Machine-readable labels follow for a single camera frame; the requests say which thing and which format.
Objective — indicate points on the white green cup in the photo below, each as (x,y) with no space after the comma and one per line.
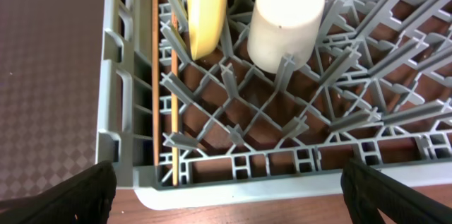
(280,27)

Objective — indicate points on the yellow plate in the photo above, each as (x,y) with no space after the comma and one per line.
(206,19)

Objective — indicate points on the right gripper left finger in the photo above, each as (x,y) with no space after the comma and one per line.
(84,198)

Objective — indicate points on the grey dishwasher rack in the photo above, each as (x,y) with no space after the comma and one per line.
(376,89)

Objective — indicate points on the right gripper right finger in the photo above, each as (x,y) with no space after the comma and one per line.
(368,193)

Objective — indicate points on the wooden chopstick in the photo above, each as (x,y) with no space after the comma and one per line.
(175,114)
(155,83)

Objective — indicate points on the brown serving tray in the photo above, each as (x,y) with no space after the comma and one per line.
(50,69)

